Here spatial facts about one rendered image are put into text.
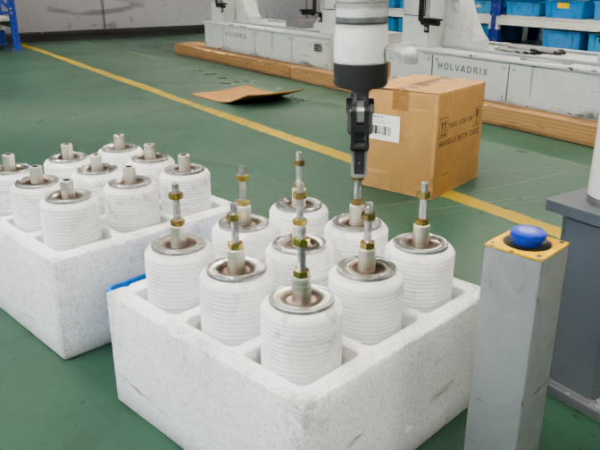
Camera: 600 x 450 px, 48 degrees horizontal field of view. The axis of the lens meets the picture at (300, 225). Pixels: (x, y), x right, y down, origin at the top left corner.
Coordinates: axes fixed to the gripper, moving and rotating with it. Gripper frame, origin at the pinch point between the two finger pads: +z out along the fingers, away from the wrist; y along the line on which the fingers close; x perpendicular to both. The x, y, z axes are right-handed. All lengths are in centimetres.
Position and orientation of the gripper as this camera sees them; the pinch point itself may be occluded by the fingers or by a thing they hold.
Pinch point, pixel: (359, 161)
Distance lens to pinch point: 97.9
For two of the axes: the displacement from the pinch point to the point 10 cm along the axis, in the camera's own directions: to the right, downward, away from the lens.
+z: 0.1, 9.4, 3.5
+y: -0.8, 3.5, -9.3
